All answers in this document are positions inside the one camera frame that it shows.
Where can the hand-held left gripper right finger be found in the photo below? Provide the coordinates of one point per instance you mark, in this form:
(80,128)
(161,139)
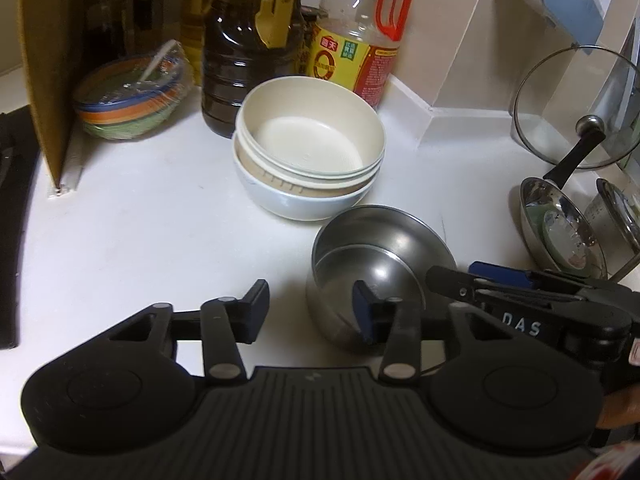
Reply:
(362,315)

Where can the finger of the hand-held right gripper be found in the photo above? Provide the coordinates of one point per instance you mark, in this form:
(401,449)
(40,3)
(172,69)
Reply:
(505,272)
(450,285)

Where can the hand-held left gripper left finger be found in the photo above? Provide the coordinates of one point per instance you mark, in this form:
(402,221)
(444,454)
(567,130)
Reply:
(257,310)

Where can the green rectangular plate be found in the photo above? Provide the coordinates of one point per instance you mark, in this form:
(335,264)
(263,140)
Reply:
(539,227)

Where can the small white blue-flower dish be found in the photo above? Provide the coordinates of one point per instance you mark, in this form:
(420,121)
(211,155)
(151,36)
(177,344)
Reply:
(570,240)

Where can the stainless steel bowl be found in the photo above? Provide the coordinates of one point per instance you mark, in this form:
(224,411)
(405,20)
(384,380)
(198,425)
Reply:
(380,240)

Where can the oval stainless steel plate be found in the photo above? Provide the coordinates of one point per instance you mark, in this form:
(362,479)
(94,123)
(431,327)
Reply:
(531,195)

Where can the white ceramic bowl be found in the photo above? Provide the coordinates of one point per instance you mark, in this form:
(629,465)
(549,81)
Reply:
(280,207)

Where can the beige plastic bowl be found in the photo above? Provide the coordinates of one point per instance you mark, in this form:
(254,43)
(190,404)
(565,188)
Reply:
(305,140)

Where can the wrapped stack of colourful bowls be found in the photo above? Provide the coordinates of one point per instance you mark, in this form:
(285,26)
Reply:
(130,105)

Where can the person's right hand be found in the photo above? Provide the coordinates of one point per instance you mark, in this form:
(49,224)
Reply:
(622,407)

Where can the metal dish rack pole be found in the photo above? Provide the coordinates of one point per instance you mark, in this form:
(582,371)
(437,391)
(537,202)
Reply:
(616,270)

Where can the steel pot with lid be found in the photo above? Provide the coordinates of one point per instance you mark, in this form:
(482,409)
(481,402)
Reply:
(620,210)

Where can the person's red white clothing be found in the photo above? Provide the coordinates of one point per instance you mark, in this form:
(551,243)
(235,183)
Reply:
(612,465)

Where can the glass pot lid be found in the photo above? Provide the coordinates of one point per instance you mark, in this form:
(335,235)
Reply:
(550,95)

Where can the large dark oil bottle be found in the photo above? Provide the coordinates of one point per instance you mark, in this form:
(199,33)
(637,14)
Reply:
(240,50)

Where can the black gas stove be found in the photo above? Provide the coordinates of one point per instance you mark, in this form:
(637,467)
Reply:
(12,220)

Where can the yellow oil bottle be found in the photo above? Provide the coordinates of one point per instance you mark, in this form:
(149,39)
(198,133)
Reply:
(192,30)

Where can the brown cardboard panel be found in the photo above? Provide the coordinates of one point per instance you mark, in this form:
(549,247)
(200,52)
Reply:
(50,70)

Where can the dark glass bottle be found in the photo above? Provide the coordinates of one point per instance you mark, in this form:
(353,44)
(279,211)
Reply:
(148,5)

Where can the small dark sauce bottles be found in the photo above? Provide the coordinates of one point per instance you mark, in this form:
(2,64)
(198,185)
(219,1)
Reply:
(102,15)

